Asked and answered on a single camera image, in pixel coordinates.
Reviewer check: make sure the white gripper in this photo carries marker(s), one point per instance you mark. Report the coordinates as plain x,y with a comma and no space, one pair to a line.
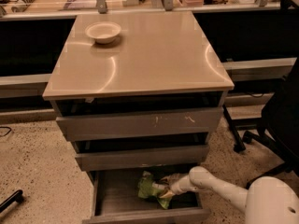
176,185

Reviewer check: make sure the green rice chip bag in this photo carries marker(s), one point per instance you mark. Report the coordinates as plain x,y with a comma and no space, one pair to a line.
150,189

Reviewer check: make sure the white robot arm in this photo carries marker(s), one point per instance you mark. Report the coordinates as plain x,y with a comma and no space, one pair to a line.
268,200

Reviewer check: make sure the grey bottom drawer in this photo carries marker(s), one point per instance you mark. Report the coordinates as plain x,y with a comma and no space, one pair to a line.
115,200

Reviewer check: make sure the grey drawer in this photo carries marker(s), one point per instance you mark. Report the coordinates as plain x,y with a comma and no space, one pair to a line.
115,200
141,158
139,124

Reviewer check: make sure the grey top drawer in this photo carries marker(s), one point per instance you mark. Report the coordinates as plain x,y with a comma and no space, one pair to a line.
139,124

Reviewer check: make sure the grey middle drawer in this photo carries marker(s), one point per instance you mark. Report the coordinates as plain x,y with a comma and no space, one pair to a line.
141,158

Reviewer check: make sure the grey drawer cabinet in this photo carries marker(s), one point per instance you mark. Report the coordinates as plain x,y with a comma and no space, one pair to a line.
160,61

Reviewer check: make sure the black office chair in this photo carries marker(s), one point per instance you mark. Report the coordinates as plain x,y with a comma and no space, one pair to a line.
278,127

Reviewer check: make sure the black chair leg left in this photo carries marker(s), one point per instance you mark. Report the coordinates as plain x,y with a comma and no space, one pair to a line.
14,197

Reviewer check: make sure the white bowl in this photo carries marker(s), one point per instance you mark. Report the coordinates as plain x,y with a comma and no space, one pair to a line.
103,32

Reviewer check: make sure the purple flat package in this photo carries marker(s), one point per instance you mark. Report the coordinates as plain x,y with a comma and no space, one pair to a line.
79,4

